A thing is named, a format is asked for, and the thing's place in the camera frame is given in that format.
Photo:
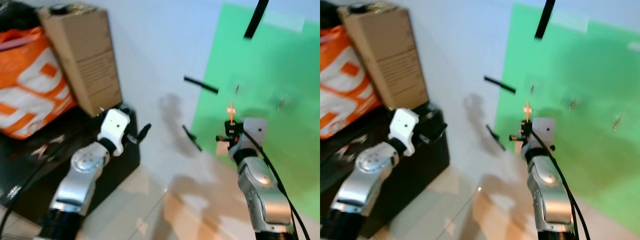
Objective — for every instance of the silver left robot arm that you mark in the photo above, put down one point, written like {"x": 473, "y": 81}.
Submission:
{"x": 370, "y": 167}
{"x": 80, "y": 170}

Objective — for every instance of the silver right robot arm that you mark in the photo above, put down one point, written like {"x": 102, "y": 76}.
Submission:
{"x": 547, "y": 185}
{"x": 260, "y": 185}

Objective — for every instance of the short black tape strip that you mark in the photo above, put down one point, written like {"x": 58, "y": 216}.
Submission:
{"x": 191, "y": 137}
{"x": 495, "y": 137}

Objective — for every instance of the black cabinet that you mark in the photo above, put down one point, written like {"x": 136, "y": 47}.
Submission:
{"x": 430, "y": 160}
{"x": 30, "y": 170}

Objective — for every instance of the brown cardboard box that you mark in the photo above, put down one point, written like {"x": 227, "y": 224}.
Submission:
{"x": 82, "y": 55}
{"x": 387, "y": 52}

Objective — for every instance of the orange white shopping bag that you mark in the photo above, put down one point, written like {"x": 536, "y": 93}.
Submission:
{"x": 345, "y": 85}
{"x": 30, "y": 85}

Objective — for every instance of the long black tape strip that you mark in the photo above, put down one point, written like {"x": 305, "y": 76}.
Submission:
{"x": 256, "y": 20}
{"x": 545, "y": 20}

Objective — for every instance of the clear tape strip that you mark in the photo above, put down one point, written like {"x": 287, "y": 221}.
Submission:
{"x": 285, "y": 21}
{"x": 571, "y": 21}

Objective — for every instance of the round black lid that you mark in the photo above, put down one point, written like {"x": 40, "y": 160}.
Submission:
{"x": 60, "y": 8}
{"x": 358, "y": 7}

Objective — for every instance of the black bag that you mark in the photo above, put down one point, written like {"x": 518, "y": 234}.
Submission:
{"x": 329, "y": 12}
{"x": 15, "y": 15}

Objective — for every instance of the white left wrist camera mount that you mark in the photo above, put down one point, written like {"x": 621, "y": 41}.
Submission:
{"x": 404, "y": 122}
{"x": 114, "y": 125}

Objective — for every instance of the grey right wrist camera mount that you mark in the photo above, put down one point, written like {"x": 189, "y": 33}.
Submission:
{"x": 254, "y": 131}
{"x": 544, "y": 129}

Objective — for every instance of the green wall sheet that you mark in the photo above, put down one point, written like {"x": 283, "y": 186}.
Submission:
{"x": 280, "y": 65}
{"x": 590, "y": 65}

